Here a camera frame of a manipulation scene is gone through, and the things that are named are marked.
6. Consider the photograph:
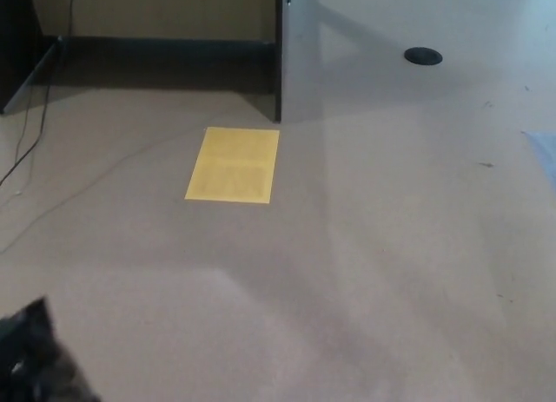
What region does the thin grey floor cable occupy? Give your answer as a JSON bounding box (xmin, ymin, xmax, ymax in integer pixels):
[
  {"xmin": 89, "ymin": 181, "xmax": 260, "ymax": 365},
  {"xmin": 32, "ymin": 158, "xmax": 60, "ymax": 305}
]
[{"xmin": 0, "ymin": 128, "xmax": 209, "ymax": 254}]

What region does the black round floor cover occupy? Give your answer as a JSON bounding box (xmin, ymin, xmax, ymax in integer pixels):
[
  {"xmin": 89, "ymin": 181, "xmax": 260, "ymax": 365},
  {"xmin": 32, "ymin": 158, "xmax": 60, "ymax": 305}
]
[{"xmin": 403, "ymin": 46, "xmax": 443, "ymax": 66}]

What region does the thin dark cable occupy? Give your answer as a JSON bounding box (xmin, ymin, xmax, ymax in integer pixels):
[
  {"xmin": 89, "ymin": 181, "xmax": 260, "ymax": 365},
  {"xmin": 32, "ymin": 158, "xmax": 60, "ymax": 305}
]
[{"xmin": 12, "ymin": 89, "xmax": 35, "ymax": 195}]

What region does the black printed plastic bag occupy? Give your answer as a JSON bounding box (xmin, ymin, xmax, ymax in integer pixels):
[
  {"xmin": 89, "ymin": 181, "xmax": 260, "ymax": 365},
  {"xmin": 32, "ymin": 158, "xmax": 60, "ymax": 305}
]
[{"xmin": 0, "ymin": 295, "xmax": 103, "ymax": 402}]

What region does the yellow paper sheet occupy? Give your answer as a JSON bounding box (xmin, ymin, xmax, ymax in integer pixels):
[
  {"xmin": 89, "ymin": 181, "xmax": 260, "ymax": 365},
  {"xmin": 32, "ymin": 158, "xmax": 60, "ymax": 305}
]
[{"xmin": 184, "ymin": 126, "xmax": 281, "ymax": 205}]

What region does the thick black cable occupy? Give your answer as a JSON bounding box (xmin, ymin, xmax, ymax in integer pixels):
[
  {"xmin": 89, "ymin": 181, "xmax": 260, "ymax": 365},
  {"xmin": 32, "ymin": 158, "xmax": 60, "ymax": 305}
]
[{"xmin": 0, "ymin": 0, "xmax": 77, "ymax": 186}]

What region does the light blue plastic sheet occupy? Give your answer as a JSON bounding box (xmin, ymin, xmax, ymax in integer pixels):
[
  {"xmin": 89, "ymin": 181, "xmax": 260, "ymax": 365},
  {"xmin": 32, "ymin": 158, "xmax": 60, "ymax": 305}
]
[{"xmin": 520, "ymin": 130, "xmax": 556, "ymax": 181}]

